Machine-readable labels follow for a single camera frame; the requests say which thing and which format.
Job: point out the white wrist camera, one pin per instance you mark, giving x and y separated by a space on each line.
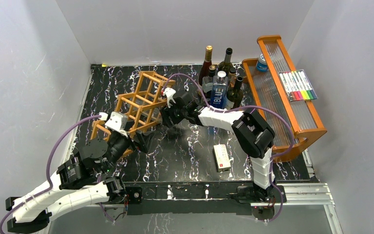
114 122
168 94

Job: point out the coloured marker pack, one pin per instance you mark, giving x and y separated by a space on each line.
297 85

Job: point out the orange tiered shelf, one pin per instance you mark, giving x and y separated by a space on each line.
269 92

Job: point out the brown gold-cap wine bottle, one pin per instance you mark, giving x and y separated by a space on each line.
206 64

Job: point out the dark green black-cap wine bottle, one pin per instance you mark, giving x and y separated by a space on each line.
234 94

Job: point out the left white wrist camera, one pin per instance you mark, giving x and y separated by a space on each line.
114 122

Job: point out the dark green silver-cap wine bottle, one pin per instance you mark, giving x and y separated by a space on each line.
226 64

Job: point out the wooden wine rack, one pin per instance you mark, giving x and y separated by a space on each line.
142 106

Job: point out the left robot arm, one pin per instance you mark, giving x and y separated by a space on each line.
76 183

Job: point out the clear black-cap bottle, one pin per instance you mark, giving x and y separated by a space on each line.
208 82

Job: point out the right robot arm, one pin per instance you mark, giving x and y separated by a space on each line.
254 135

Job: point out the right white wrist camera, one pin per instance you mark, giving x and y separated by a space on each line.
168 94

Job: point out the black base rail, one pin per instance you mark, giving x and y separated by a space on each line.
230 197

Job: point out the white rectangular box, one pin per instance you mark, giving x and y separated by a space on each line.
221 157

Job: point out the clear square blue-label bottle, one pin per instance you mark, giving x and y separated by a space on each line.
219 90

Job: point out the clear labelled liquor bottle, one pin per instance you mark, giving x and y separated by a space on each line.
232 74

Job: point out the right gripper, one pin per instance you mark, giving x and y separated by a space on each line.
165 112

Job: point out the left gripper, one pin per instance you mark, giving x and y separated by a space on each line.
144 141

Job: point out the blue-label can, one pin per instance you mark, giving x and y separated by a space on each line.
261 64

